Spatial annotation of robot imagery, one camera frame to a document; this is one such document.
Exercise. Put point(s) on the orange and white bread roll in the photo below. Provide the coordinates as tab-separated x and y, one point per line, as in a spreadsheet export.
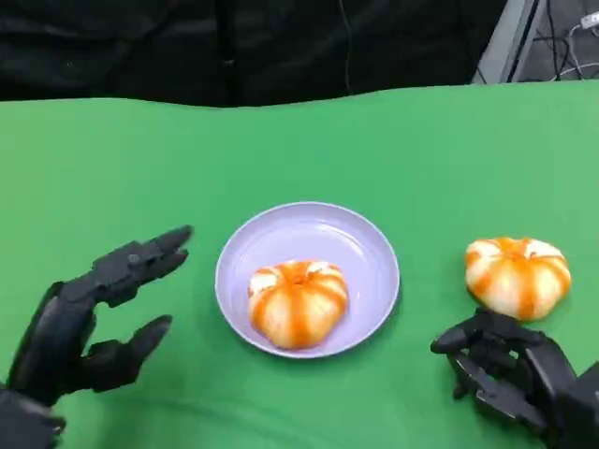
515	280
297	308

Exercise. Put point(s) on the green cloth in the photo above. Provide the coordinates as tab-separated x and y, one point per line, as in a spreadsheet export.
140	187

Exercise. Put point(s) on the lilac plate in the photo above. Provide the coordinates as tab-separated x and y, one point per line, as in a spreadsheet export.
304	224

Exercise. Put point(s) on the black curtain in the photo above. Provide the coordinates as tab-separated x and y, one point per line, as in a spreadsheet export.
187	47

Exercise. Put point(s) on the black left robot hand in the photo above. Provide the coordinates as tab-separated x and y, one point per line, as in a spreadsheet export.
56	337

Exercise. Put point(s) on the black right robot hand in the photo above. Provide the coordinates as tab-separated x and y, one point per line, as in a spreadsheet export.
529	365

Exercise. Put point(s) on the grey metal frame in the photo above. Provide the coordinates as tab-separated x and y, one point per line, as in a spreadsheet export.
510	47

